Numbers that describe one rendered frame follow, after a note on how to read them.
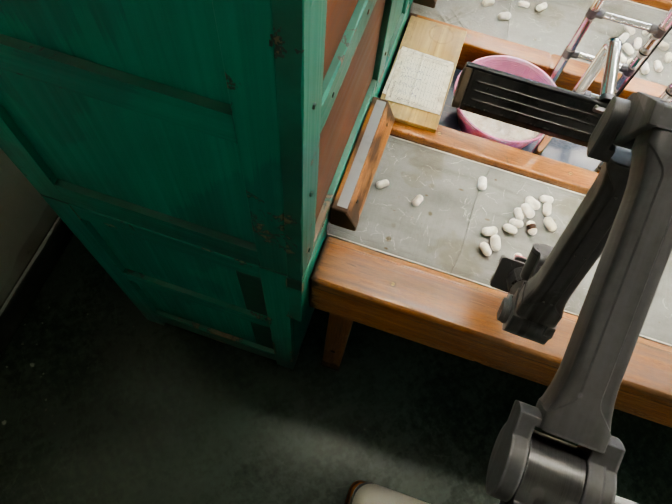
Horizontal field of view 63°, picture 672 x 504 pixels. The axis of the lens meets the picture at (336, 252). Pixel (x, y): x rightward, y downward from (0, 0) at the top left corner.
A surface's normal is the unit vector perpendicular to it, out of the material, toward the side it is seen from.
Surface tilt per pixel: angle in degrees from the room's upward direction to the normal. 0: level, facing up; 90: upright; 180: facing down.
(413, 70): 0
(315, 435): 0
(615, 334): 28
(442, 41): 0
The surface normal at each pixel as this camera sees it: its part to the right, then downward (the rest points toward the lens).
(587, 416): -0.17, 0.00
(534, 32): 0.06, -0.40
